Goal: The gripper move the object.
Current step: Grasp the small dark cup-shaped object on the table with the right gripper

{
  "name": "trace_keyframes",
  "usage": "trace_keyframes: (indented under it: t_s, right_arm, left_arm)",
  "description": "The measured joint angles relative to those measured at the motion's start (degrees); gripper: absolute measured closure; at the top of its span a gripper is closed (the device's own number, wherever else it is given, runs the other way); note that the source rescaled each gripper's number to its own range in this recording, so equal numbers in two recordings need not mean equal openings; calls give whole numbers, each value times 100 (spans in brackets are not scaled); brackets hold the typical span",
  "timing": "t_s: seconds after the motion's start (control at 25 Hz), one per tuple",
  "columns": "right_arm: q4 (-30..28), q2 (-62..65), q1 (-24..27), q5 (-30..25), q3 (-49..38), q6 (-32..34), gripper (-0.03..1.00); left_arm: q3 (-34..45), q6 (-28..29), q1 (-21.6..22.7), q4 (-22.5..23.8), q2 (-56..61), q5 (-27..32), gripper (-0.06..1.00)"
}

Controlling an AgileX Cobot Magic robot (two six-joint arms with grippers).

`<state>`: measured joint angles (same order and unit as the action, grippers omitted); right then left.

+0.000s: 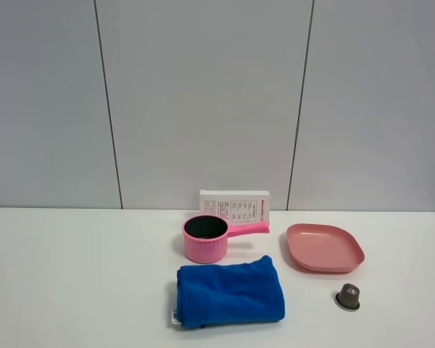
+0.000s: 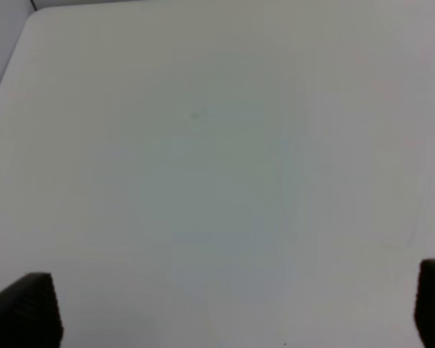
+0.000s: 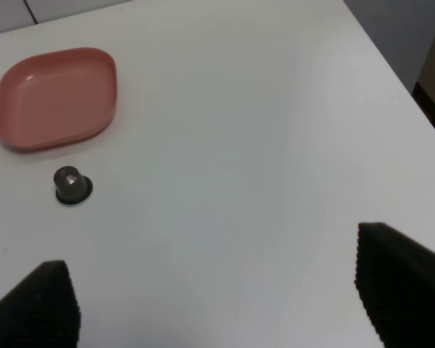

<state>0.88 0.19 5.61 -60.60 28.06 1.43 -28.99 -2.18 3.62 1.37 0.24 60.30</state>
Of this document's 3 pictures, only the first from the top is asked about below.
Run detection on white printed box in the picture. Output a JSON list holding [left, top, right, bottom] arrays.
[[199, 190, 270, 225]]

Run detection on blue folded towel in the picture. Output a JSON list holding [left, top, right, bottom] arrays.
[[172, 255, 286, 328]]

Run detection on pink square plate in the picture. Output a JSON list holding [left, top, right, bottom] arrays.
[[286, 223, 365, 273]]

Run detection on pink saucepan with handle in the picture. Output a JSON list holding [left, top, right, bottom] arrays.
[[182, 215, 270, 264]]

